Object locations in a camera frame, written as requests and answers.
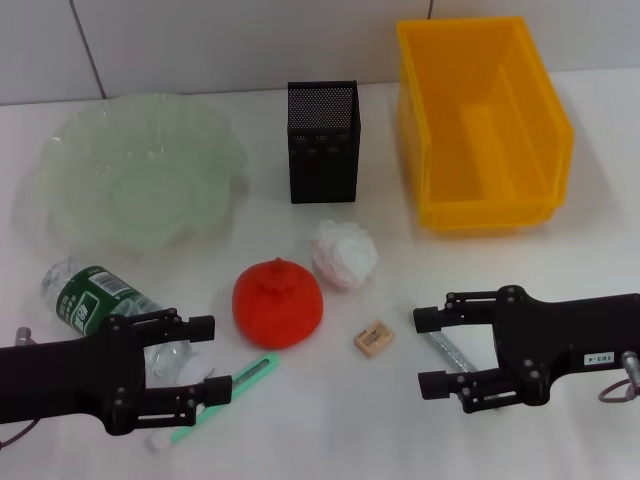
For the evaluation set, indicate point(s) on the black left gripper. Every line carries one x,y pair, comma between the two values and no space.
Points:
65,380

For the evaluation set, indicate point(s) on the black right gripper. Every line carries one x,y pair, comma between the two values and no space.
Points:
560,335

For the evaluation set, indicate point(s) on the green utility knife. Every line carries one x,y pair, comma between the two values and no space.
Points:
257,367

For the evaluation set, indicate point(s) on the red-orange toy orange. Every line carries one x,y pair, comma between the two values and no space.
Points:
277,310

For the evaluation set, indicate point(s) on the white paper ball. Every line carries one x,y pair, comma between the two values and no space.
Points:
345,255

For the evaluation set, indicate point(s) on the clear bottle with green label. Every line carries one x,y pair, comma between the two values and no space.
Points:
85,300

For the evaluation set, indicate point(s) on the grey marker pen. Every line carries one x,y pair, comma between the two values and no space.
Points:
450,350

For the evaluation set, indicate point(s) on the beige eraser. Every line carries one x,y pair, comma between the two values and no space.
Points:
374,339

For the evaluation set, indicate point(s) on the pale green glass fruit plate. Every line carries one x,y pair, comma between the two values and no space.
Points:
140,175

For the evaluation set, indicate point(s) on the black mesh pen holder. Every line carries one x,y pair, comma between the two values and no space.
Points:
322,165

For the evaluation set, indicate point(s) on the yellow plastic bin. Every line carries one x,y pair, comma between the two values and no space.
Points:
480,150

